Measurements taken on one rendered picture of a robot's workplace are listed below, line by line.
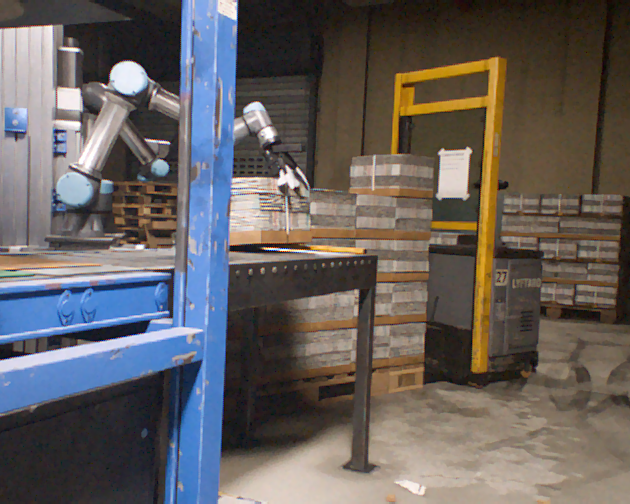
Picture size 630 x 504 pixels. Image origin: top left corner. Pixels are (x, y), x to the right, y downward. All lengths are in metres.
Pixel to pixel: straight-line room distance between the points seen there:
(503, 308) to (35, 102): 2.83
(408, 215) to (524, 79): 6.24
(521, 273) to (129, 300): 3.47
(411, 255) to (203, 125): 2.79
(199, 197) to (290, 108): 9.75
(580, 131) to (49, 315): 8.88
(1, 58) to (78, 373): 2.04
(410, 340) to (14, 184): 2.24
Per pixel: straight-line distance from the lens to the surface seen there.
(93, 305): 1.43
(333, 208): 3.70
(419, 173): 4.17
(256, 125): 2.70
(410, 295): 4.16
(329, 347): 3.76
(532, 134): 10.04
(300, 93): 11.13
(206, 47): 1.49
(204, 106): 1.47
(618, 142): 9.90
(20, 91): 3.07
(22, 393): 1.14
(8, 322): 1.31
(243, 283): 1.94
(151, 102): 2.84
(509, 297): 4.64
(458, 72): 4.59
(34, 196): 3.03
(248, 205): 2.53
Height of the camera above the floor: 0.92
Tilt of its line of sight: 3 degrees down
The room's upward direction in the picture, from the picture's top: 3 degrees clockwise
